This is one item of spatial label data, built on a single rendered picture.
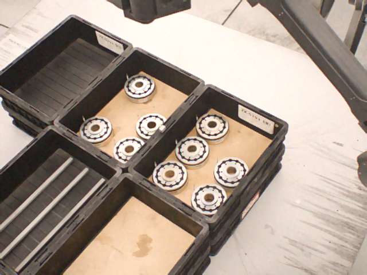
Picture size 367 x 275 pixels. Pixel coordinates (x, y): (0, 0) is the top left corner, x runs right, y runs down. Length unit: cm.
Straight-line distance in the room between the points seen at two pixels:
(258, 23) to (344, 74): 226
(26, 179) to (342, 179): 99
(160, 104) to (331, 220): 65
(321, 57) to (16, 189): 102
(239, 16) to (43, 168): 193
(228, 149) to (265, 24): 171
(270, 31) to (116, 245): 200
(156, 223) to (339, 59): 74
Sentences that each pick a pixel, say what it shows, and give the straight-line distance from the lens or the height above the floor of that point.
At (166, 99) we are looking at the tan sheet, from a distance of 174.
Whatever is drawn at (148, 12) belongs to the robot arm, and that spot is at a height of 143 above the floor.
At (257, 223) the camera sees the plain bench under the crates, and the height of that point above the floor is 70.
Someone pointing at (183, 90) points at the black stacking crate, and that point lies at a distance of 174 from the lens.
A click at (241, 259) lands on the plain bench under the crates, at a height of 70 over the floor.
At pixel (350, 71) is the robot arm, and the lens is 101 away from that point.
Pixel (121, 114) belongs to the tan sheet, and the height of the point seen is 83.
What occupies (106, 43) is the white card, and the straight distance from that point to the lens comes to 189.
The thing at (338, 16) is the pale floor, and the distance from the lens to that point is 332.
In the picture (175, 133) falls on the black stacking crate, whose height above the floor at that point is 88.
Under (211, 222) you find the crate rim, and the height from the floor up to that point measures 93.
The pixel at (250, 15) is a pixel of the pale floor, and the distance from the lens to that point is 328.
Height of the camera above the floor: 215
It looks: 54 degrees down
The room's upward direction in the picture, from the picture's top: 7 degrees counter-clockwise
